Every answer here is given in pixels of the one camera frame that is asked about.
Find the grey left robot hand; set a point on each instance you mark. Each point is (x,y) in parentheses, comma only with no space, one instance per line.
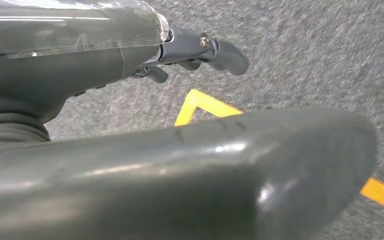
(79,73)

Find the yellow floor tape square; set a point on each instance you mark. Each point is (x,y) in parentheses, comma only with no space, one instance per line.
(212,106)

